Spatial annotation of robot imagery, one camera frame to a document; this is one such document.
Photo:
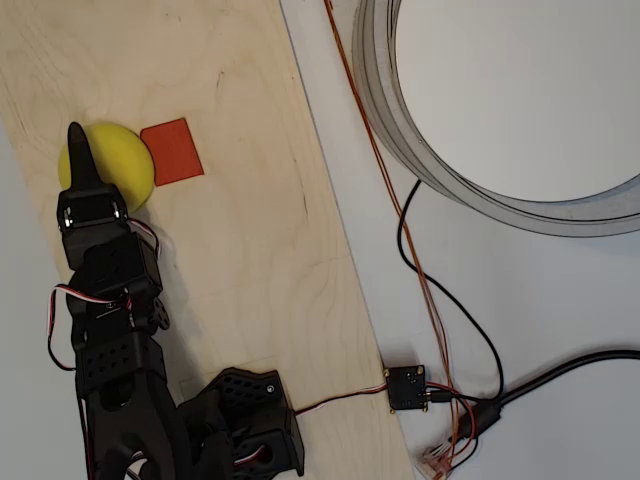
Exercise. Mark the large grey round cylinder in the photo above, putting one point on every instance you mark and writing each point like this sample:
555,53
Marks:
380,100

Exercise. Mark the red square plate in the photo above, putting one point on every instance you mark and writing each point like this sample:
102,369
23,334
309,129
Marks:
175,152

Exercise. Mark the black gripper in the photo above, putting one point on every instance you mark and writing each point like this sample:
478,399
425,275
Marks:
91,207

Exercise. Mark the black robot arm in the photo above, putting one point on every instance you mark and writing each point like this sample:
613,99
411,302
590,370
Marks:
110,360

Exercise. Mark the small black controller board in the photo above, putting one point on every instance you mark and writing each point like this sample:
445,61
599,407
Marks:
405,387

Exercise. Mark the light plywood board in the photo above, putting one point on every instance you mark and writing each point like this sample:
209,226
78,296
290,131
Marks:
250,200

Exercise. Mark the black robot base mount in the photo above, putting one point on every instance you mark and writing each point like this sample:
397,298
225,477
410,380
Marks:
250,395

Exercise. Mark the yellow round sponge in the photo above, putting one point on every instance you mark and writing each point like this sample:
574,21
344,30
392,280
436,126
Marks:
122,160

